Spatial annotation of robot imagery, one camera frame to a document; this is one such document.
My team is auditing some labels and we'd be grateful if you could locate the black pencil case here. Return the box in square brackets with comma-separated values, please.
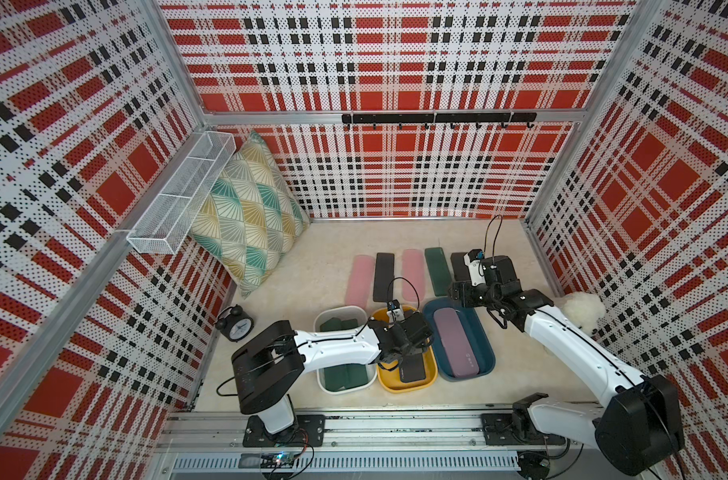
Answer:
[450, 252, 471, 282]
[399, 353, 427, 384]
[373, 252, 395, 303]

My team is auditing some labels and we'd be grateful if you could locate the pink pencil case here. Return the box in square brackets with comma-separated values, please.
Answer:
[434, 308, 480, 379]
[345, 255, 375, 309]
[401, 249, 426, 304]

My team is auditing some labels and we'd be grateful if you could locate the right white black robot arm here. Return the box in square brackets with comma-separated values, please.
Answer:
[448, 249, 685, 476]

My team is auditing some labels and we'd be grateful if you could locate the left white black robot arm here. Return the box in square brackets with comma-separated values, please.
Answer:
[231, 311, 434, 444]

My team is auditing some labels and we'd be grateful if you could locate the yellow storage tray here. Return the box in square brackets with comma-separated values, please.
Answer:
[370, 304, 438, 393]

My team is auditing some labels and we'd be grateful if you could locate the white storage tray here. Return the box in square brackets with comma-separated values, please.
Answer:
[314, 305, 377, 395]

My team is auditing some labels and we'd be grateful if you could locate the teal storage tray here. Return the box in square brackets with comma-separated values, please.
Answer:
[422, 297, 496, 382]

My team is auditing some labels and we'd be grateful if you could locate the white plush seal toy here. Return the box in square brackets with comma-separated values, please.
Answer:
[555, 292, 607, 335]

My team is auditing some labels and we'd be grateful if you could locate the black alarm clock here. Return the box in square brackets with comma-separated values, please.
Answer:
[215, 304, 255, 342]

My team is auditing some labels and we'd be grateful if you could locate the patterned throw pillow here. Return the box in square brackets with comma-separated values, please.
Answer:
[190, 131, 310, 298]

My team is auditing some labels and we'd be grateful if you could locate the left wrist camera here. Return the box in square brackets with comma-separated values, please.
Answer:
[386, 299, 404, 325]

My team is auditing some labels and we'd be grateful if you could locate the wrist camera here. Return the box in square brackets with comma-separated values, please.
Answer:
[464, 249, 486, 286]
[386, 299, 404, 325]

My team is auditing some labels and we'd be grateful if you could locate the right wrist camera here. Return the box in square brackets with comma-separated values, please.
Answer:
[464, 249, 486, 286]

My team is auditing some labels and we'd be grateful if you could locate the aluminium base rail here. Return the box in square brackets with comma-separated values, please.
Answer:
[158, 404, 566, 453]

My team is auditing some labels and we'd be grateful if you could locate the black hook rail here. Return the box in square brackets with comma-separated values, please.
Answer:
[341, 112, 538, 126]

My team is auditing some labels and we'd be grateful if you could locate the white wire mesh shelf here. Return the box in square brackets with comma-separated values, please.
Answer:
[127, 131, 236, 255]

